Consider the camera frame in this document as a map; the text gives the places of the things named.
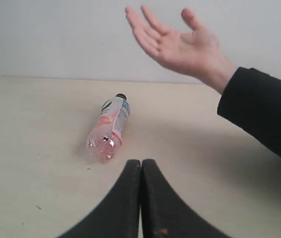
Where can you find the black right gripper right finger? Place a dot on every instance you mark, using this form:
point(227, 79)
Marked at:
point(164, 214)

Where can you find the open bare human hand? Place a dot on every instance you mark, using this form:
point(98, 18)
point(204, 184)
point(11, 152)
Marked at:
point(195, 54)

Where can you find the pink peach drink bottle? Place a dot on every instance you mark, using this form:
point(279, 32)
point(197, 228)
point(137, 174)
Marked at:
point(106, 137)

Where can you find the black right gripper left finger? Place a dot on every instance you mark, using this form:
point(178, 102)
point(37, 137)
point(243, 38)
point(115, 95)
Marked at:
point(117, 215)

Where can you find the black sleeved forearm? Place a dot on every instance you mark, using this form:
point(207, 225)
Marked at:
point(252, 101)

